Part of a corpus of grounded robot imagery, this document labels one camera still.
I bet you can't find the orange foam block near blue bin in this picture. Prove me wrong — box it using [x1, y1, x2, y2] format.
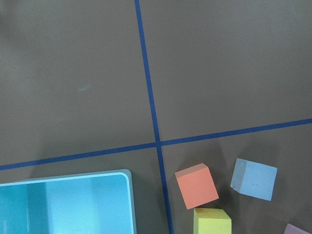
[175, 163, 219, 210]

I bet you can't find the light blue plastic bin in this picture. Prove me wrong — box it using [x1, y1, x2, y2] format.
[0, 169, 137, 234]

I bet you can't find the yellow foam block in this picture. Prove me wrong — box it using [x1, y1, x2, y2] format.
[193, 208, 232, 234]

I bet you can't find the light blue foam block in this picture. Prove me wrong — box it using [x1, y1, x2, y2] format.
[231, 158, 277, 201]

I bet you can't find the light pink foam block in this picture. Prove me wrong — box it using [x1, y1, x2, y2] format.
[283, 223, 310, 234]

